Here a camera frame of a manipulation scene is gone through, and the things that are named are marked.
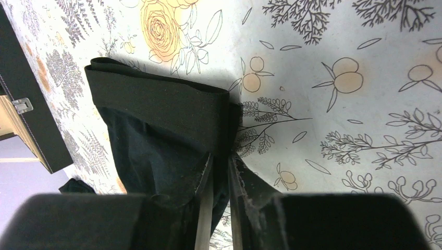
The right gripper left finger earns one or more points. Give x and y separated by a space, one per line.
103 220

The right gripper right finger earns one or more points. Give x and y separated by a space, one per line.
264 218

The black underwear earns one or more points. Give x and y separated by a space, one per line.
165 134

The black wooden compartment box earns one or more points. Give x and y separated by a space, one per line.
25 107

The black garment at mat edge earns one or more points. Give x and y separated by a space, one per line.
76 186

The floral patterned table mat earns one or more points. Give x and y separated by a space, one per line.
339 96

